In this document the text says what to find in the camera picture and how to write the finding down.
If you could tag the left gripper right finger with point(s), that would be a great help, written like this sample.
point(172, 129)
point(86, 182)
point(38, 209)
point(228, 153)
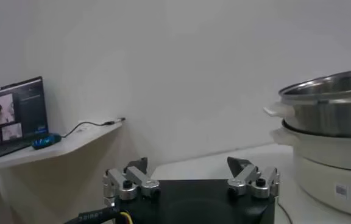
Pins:
point(245, 179)

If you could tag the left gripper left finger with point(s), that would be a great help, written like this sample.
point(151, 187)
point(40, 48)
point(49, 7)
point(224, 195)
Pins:
point(142, 180)

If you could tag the stainless steel steamer basket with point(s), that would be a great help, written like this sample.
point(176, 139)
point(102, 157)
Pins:
point(331, 118)

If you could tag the white electric cooker pot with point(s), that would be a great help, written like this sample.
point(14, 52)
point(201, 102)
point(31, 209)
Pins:
point(321, 170)

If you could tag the white side table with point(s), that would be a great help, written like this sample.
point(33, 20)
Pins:
point(72, 143)

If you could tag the blue computer mouse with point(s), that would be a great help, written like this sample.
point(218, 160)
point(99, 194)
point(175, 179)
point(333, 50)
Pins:
point(44, 141)

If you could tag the black laptop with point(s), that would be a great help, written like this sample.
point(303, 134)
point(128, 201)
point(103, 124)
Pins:
point(26, 106)

